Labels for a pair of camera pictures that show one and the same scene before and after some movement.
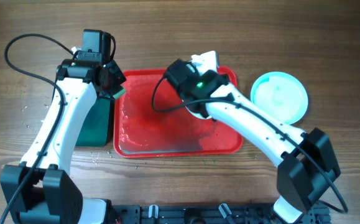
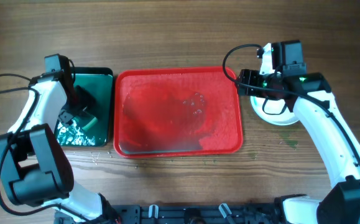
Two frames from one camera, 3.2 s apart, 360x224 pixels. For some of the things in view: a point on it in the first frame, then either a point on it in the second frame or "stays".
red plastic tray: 152,120 stays
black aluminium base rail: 226,213 stays
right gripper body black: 223,78 -> 252,78
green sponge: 119,94 -> 90,124
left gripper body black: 115,77 -> 78,103
